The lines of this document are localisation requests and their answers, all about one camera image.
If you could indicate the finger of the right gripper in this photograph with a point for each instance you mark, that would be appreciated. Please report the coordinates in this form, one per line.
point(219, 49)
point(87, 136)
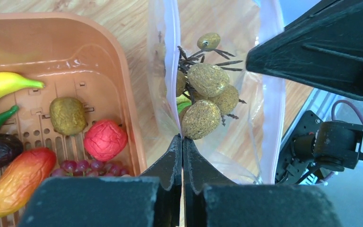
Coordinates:
point(322, 48)

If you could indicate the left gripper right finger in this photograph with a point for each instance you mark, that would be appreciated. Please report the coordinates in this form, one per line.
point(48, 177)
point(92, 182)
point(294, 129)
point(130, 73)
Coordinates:
point(213, 200)

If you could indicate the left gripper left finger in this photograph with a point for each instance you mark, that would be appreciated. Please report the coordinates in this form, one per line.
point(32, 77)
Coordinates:
point(151, 199)

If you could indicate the clear zip top bag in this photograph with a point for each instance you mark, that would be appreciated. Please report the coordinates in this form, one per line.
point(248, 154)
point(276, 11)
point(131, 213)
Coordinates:
point(245, 150)

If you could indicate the green apple toy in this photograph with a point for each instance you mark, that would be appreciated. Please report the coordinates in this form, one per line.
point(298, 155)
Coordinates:
point(182, 105)

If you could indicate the yellow pear toy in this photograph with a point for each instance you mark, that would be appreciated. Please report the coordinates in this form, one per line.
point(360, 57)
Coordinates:
point(182, 99)

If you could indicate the brown kiwi toy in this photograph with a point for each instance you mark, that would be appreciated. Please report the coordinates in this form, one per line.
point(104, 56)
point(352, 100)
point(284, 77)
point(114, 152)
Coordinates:
point(67, 116)

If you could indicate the brown longan cluster toy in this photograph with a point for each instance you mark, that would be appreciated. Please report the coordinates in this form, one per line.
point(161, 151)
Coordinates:
point(203, 78)

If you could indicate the red orange peach toy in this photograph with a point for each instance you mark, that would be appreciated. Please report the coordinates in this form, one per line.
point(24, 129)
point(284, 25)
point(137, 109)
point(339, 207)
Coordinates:
point(23, 176)

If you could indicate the red strawberry toy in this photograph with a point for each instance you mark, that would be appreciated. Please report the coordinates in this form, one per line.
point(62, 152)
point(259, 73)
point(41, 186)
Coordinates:
point(105, 140)

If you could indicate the purple grapes toy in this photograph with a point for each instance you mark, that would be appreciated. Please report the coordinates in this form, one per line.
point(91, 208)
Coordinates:
point(91, 168)

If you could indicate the orange plastic basket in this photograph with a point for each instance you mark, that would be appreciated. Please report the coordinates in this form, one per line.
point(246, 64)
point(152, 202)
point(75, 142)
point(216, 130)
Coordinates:
point(74, 57)

